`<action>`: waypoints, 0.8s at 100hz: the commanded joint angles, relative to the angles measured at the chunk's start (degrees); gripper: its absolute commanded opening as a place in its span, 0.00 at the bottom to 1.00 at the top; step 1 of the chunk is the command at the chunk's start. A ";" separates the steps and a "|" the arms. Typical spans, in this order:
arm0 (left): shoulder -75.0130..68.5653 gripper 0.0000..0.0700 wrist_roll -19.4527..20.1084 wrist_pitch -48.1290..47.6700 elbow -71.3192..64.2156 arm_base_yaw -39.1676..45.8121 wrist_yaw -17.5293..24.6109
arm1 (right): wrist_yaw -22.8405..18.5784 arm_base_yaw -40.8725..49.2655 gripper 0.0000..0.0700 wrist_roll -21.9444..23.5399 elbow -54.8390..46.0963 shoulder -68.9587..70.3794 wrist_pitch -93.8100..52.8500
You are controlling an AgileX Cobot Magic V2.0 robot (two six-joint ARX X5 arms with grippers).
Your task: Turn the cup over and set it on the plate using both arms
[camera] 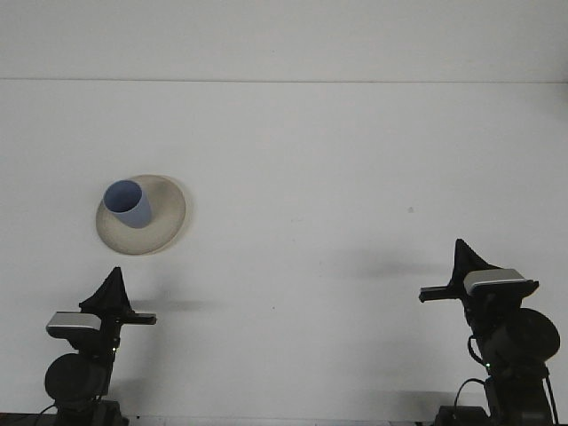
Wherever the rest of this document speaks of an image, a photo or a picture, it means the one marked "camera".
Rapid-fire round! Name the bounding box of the pale blue cup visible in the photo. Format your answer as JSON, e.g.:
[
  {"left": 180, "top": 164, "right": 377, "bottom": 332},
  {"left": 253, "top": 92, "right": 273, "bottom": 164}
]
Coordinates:
[{"left": 102, "top": 178, "right": 155, "bottom": 230}]

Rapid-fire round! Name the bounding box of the pale round plate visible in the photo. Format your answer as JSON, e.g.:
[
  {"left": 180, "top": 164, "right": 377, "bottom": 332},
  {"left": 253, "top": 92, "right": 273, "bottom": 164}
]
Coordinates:
[{"left": 95, "top": 173, "right": 195, "bottom": 256}]

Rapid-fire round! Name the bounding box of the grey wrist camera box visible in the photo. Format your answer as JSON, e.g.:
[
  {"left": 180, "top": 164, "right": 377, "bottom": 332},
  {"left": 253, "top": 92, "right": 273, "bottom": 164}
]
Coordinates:
[
  {"left": 45, "top": 311, "right": 103, "bottom": 339},
  {"left": 462, "top": 267, "right": 540, "bottom": 298}
]

